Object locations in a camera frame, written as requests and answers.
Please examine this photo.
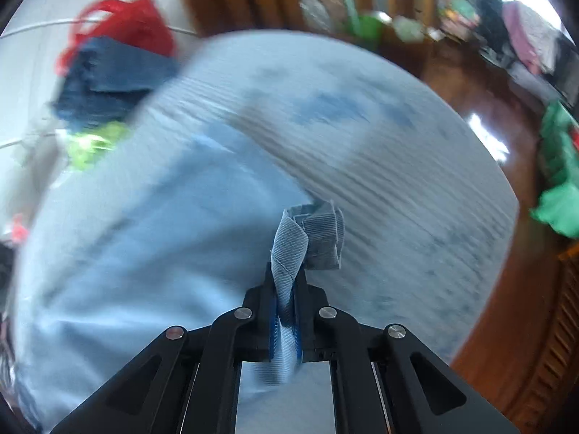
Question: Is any green cloth at right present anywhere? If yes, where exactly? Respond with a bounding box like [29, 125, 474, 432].
[530, 99, 579, 239]

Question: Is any green plastic basin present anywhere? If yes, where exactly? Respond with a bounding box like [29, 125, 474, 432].
[346, 14, 386, 50]

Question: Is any pink cloth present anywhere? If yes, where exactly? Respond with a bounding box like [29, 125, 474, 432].
[503, 1, 559, 75]

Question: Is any white cable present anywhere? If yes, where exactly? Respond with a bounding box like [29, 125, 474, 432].
[0, 17, 200, 39]

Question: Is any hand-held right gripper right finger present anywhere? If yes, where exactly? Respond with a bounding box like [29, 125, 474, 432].
[292, 272, 523, 434]

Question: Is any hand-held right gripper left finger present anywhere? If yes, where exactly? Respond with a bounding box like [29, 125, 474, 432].
[49, 272, 278, 434]

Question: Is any red cloth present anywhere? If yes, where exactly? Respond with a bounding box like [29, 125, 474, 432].
[58, 0, 177, 75]

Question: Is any light blue denim garment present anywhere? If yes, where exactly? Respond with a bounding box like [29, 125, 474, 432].
[10, 29, 520, 434]

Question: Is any wooden cabinet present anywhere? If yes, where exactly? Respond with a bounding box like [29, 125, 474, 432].
[507, 239, 579, 434]

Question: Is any neon green cloth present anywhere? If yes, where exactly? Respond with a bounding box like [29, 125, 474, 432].
[65, 122, 130, 171]

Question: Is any dark blue denim garment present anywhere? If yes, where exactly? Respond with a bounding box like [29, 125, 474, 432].
[53, 36, 182, 129]

